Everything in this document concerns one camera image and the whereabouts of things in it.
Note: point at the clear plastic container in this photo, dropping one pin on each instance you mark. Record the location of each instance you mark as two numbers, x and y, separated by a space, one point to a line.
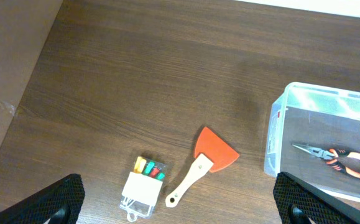
318 116

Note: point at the colourful bit set pack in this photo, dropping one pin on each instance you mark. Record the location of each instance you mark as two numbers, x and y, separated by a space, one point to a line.
142 188

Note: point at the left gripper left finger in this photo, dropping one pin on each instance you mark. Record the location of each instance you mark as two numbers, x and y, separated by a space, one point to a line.
60 202

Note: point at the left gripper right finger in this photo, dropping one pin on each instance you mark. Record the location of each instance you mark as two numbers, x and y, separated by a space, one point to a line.
299 202

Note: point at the orange black long-nose pliers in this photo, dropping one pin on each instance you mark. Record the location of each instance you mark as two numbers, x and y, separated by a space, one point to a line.
333 158

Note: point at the orange scraper wooden handle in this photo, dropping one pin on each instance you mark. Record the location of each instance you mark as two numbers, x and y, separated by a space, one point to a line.
211 154

